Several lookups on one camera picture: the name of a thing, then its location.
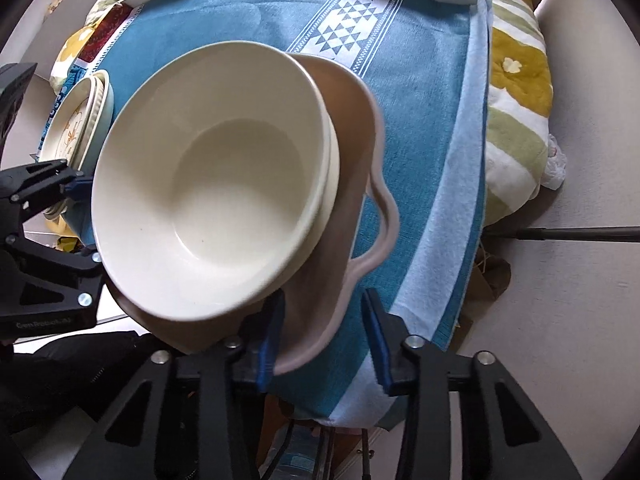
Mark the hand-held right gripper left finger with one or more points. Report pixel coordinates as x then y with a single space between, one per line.
265 360

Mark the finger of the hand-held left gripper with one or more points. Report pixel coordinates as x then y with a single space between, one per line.
75 260
75 189

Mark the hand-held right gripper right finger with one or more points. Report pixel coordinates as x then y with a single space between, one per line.
377 352

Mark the plain cream bowl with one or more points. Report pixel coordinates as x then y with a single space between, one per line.
225 185

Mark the colourful yellow bag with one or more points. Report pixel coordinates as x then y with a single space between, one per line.
65 244

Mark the blue leaf print cloth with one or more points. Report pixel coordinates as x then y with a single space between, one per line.
50 120

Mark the clear water bottle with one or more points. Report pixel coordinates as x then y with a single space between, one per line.
305 452

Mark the brown paper bag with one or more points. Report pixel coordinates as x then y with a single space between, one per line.
492 280

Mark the small tan object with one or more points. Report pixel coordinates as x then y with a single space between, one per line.
58 2

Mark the light blue cloth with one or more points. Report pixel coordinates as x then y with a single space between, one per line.
460 160

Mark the black pole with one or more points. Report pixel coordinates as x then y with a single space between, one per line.
575 234

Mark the blue patterned tablecloth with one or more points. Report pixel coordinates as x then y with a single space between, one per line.
415 110

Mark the white crumpled bag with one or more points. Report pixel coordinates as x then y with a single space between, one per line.
556 162

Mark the floral quilt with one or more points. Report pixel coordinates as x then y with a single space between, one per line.
515 110

